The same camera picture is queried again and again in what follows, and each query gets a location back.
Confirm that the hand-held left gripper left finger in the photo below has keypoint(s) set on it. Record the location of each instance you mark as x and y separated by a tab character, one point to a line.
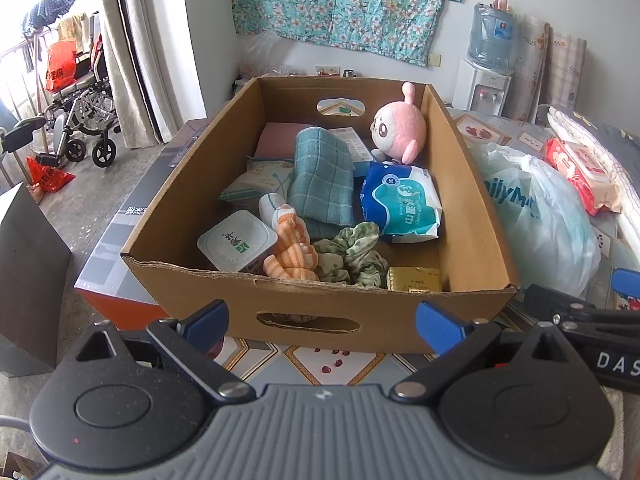
207	322

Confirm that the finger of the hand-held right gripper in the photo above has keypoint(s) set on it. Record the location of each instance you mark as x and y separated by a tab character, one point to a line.
627	285
575	315

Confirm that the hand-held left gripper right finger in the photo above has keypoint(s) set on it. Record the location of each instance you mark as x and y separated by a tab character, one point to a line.
440	327

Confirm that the gold foil packet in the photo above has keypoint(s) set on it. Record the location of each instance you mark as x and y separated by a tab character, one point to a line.
415	279

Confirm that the white yogurt cup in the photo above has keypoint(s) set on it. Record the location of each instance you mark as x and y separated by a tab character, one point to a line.
235	240

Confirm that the brown cardboard box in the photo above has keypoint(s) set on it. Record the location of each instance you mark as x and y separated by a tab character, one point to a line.
350	310

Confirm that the orange striped cloth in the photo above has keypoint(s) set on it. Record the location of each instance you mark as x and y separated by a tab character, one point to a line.
292	255

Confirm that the green floral scrunchie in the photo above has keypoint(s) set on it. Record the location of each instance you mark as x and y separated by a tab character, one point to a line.
350	250

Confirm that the blue white tissue packet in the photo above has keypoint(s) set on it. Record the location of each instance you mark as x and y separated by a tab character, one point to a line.
400	200

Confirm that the white cotton swab packet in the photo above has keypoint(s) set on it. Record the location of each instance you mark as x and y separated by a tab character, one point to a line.
250	180

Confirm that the teal checked towel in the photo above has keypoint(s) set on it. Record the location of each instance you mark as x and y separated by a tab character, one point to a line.
320	175

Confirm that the pink mesh sponge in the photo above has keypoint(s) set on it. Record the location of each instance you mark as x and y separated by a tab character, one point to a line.
277	137

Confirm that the blue white carton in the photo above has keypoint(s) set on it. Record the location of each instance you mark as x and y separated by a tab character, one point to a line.
357	147

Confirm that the pink plush toy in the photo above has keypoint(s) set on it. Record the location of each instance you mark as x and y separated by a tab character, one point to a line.
400	125

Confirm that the white checked bed sheet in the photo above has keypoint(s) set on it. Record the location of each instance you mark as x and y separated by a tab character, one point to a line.
627	185

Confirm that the white plastic bag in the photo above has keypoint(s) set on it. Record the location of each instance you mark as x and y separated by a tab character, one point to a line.
540	220

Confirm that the red white wipes packet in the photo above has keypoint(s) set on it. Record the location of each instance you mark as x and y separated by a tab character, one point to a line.
580	170

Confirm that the grey orange carton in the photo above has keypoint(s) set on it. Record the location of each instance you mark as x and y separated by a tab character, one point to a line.
130	210

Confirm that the grey blanket yellow print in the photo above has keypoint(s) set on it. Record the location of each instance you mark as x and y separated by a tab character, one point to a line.
620	140

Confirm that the dark grey board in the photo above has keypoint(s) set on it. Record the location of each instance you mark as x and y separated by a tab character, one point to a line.
30	280

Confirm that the orange plastic bag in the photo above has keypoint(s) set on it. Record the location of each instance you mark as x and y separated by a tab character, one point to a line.
61	65
50	177

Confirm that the checked plastic roll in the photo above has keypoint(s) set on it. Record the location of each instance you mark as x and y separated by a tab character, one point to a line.
565	72

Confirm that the floral plastic roll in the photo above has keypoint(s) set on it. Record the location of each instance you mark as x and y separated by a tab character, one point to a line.
530	70

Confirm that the white water dispenser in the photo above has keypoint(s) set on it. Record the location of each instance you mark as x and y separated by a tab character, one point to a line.
480	90

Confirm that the wheelchair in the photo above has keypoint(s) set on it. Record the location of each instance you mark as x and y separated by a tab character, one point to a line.
85	110

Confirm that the black padded armrest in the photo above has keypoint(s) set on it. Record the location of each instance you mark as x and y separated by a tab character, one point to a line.
22	132

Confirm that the clear plastic bag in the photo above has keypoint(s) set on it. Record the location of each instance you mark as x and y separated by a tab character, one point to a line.
270	57

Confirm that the grey curtain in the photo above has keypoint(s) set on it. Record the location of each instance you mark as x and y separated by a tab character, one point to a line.
150	35

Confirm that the metal balcony railing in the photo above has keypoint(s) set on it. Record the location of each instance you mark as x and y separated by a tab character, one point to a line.
15	70

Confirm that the beige hanging garment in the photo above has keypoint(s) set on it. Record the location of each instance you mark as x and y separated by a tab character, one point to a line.
72	27

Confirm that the blue checked hanging garment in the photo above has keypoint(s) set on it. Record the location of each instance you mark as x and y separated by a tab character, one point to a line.
47	10

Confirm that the wall socket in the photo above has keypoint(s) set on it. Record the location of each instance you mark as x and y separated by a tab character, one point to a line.
436	59

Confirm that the teal floral wall cloth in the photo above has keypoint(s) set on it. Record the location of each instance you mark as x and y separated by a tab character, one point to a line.
350	5

